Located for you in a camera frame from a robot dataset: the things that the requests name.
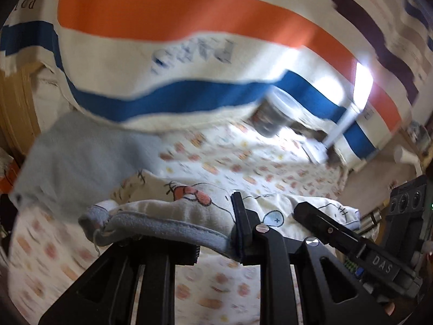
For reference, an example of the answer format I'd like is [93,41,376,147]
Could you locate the white cartoon cat print pants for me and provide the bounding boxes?
[78,170,360,261]

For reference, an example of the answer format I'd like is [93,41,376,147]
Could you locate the right hand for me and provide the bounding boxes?
[383,249,433,316]

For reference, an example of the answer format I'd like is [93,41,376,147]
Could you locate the black power strip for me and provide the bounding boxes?
[385,175,429,247]

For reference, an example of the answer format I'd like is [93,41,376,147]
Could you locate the steel thermos bottle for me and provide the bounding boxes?
[357,208,382,235]

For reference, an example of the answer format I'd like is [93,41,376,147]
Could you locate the baby bear print bedsheet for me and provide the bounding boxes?
[8,123,347,324]

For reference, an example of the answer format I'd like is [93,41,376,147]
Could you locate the grey folded garment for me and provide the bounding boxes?
[9,112,162,222]

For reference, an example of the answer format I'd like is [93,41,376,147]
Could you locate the clear plastic jar white lid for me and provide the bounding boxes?
[251,87,303,138]

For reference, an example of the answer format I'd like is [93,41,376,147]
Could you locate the white clip desk lamp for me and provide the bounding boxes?
[302,62,373,164]

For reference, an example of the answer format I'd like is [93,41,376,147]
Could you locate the striped Paris curtain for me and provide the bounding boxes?
[1,0,432,163]

